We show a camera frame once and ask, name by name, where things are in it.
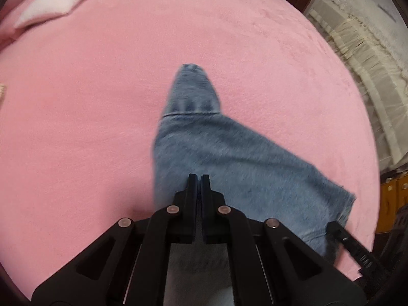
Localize wooden cabinet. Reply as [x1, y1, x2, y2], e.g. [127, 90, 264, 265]
[379, 172, 408, 233]

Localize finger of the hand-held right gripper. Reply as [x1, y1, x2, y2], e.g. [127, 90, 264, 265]
[327, 221, 383, 275]

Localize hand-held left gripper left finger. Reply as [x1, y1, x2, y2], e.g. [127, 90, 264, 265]
[32, 174, 199, 306]

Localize pink bed blanket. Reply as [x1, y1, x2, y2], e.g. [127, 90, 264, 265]
[0, 0, 381, 303]

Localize cream ruffled bed cover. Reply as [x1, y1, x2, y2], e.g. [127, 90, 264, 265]
[304, 0, 408, 169]

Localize pink pillow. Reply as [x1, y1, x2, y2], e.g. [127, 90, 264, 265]
[0, 0, 61, 48]

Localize white pillow with blue print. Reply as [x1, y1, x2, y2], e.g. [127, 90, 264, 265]
[14, 0, 110, 28]

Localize blue denim jeans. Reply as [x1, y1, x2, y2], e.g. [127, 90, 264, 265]
[151, 64, 356, 259]

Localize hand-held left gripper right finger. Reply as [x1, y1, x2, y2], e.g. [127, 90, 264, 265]
[201, 175, 367, 306]

